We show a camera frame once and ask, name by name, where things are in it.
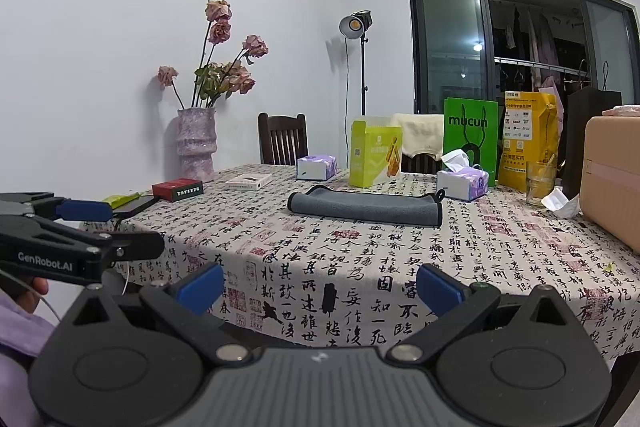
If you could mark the crumpled white paper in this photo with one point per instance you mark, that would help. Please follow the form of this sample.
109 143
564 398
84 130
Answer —
561 206

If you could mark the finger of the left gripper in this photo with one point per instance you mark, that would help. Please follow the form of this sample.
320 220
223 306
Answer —
46 205
53 244

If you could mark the tissue pack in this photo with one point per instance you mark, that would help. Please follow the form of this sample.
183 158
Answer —
316 168
461 180

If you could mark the lime green carton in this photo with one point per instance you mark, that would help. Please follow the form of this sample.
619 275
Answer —
375 151

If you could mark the black phone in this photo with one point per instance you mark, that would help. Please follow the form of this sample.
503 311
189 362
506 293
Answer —
136 206

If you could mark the dark wooden chair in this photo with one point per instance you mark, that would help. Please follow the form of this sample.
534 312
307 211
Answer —
282 139

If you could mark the black paper bag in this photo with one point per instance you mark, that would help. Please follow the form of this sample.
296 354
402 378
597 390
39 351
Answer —
583 105

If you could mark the left tissue pack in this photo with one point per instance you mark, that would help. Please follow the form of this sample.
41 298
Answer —
316 168

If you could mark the yellow paper bag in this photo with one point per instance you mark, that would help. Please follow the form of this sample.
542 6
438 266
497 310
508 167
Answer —
530 135

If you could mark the purple sleeve forearm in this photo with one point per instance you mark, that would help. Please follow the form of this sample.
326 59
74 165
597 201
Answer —
23 335

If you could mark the pink textured vase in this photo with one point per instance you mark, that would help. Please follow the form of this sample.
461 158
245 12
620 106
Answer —
196 141

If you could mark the chair with cream blanket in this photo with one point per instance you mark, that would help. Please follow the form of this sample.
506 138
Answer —
422 142

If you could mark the black framed glass door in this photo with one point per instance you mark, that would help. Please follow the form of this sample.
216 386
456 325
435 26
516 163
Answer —
485 48

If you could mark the glass with spoon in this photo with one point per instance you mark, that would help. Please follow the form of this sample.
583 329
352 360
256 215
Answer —
540 180

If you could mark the red small box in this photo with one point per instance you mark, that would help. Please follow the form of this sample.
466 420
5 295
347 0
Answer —
178 189

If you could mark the person left hand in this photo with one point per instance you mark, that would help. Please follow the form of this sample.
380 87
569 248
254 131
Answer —
30 298

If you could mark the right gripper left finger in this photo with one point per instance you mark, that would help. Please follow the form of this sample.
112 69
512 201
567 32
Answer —
147 358

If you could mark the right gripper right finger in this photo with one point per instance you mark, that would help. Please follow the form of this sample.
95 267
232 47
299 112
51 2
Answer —
491 359

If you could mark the purple grey microfibre towel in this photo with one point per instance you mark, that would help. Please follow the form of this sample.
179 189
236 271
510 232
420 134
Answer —
321 201

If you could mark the white small box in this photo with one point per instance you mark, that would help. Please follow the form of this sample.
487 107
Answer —
248 181

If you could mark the right tissue pack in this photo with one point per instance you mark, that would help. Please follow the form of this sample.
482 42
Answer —
461 180

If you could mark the beige case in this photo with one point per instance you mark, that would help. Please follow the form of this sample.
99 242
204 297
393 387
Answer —
610 191

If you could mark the green mucun paper bag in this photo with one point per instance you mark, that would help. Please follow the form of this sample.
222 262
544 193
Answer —
472 126

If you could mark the calligraphy print tablecloth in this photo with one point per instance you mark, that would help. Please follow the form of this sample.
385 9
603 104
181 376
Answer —
327 282

